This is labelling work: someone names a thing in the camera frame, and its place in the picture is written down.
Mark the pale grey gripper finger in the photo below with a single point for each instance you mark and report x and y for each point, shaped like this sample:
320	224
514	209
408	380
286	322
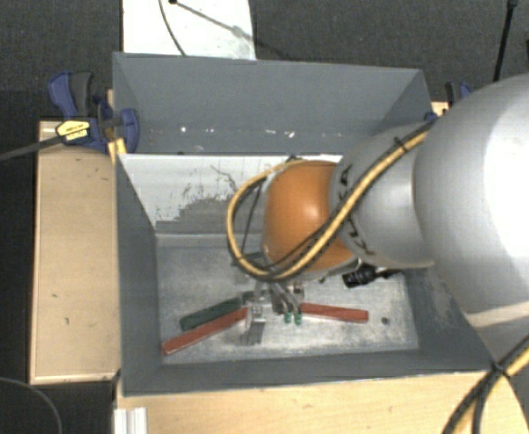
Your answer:
249	328
260	328

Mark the dark green flat block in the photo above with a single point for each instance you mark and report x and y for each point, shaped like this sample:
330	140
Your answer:
210	313

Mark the red-brown flat block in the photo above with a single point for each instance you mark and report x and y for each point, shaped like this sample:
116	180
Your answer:
201	333
336	313

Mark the grey metal bin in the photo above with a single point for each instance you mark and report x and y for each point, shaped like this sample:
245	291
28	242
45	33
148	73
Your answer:
142	265

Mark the pale wood board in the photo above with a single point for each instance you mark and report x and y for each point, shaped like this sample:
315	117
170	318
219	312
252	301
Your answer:
74	260

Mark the black cylinder on white bracket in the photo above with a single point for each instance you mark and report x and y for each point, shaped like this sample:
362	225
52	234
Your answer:
359	276

